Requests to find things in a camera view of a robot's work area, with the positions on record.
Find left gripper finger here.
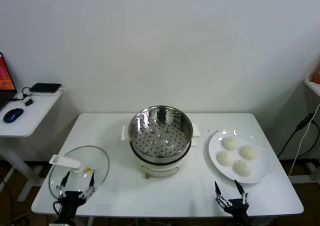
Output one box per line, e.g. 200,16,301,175
56,171,71,199
79,169,97,199

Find perforated steel steamer basket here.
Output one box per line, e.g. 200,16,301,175
121,105,201,163

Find flat black box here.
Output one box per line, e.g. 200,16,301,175
29,82,62,94

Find glass lid with white handle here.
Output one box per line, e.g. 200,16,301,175
48,145,110,199

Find white side desk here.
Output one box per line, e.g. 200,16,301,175
0,87,65,202

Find white steamed baozi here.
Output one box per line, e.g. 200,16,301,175
222,136,239,151
239,144,258,161
232,159,252,177
216,150,234,167

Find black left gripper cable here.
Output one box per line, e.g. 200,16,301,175
52,201,63,216

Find black laptop with red screen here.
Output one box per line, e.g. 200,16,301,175
0,52,18,112

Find white power cable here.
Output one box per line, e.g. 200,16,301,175
289,120,320,177

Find black cable with adapter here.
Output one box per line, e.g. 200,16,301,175
9,86,35,106

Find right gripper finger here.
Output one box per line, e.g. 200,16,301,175
234,179,250,206
214,180,232,208

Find white round plate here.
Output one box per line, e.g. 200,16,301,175
203,129,272,188

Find black floor cable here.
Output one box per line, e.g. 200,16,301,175
0,174,15,222

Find blue computer mouse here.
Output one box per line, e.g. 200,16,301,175
3,107,25,124

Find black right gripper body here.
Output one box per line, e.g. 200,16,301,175
223,198,251,226

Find black power cable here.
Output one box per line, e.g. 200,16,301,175
277,112,315,159

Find white electric cooker pot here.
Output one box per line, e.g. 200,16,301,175
129,137,198,180

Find orange object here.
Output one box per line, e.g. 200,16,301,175
309,60,320,83

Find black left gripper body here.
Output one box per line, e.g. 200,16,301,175
58,190,87,213

